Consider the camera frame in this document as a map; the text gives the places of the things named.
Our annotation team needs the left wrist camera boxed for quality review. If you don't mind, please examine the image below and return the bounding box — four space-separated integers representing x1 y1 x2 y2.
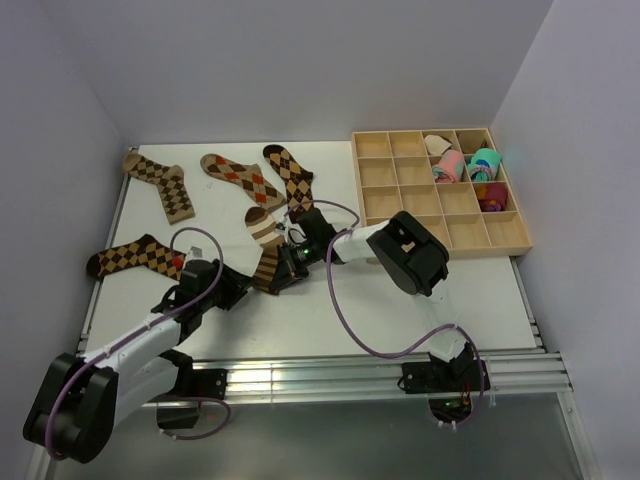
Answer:
173 246 203 267

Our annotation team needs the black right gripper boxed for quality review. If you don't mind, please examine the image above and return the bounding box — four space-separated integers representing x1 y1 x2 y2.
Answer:
271 238 322 293

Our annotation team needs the wooden compartment organizer box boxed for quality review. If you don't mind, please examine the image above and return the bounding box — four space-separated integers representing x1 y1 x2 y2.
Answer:
351 128 533 259

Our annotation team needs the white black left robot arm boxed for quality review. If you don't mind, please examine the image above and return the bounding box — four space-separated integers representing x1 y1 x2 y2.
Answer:
22 260 251 463

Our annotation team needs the maroon rolled sock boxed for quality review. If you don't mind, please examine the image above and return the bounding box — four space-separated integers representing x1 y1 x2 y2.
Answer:
476 182 508 212

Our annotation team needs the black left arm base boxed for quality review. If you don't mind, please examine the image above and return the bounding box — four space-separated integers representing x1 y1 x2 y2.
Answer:
152 368 231 441

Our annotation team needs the cream rolled sock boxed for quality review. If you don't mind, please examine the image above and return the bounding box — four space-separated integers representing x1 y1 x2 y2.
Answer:
424 134 452 156

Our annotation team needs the dark brown tan argyle sock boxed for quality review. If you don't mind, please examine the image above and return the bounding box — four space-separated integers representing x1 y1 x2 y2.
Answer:
263 144 314 223

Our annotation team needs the teal rolled sock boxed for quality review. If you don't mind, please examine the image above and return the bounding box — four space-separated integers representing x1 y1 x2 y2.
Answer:
468 148 502 182

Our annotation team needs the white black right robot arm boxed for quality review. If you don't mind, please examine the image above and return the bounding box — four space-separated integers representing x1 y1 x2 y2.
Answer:
264 207 482 390

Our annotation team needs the brown tan striped sock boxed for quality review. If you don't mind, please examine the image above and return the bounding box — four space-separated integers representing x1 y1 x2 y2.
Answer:
245 206 284 295

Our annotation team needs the tan orange argyle sock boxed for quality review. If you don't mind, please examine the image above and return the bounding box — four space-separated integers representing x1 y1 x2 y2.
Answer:
200 153 286 212

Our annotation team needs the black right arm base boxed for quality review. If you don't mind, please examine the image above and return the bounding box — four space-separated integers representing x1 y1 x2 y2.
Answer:
397 344 491 424

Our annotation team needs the brown yellow argyle sock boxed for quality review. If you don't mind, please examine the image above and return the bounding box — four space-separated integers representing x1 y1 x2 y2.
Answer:
86 234 186 281

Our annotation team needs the pink rolled sock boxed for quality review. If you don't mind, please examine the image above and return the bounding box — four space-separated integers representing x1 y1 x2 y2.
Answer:
432 149 465 183

